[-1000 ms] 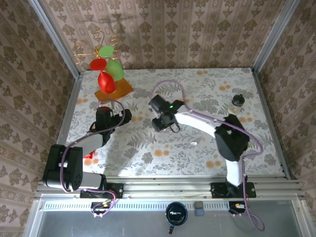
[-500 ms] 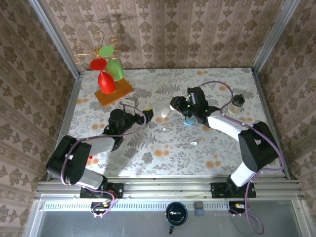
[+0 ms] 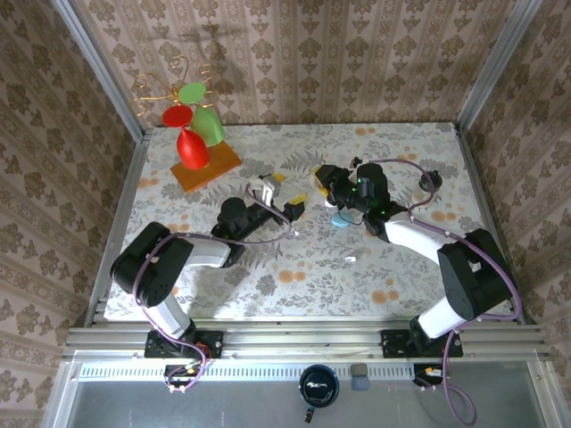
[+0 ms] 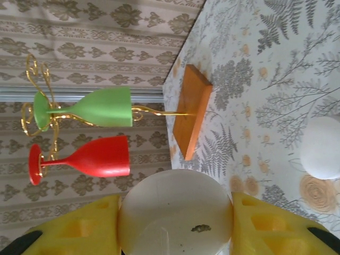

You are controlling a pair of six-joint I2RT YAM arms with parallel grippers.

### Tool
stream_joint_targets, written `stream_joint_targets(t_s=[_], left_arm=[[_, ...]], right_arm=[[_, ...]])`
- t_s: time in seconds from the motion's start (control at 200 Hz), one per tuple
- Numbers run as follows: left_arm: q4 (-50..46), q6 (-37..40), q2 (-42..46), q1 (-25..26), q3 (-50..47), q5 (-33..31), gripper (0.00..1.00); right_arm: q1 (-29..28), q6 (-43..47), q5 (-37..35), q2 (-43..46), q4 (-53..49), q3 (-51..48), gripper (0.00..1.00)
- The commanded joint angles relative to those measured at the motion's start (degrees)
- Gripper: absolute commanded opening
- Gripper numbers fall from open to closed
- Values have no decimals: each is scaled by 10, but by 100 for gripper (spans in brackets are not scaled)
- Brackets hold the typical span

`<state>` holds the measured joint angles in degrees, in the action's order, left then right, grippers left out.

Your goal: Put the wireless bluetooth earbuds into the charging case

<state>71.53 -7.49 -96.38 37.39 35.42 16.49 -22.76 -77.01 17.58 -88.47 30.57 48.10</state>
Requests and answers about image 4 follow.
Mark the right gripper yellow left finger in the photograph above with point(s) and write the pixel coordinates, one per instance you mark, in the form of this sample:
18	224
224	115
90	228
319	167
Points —
79	231

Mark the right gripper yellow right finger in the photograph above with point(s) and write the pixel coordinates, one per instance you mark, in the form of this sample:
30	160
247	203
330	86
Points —
271	233

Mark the white round earbud case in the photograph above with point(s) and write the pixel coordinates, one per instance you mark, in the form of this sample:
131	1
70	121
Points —
172	207

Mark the white oval earbud case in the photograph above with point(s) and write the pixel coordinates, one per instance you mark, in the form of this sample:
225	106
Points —
321	148

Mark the red plastic goblet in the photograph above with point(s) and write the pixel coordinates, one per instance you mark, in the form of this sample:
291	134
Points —
103	156

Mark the green plastic goblet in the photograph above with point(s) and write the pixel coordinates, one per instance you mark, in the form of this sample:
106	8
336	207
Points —
106	106

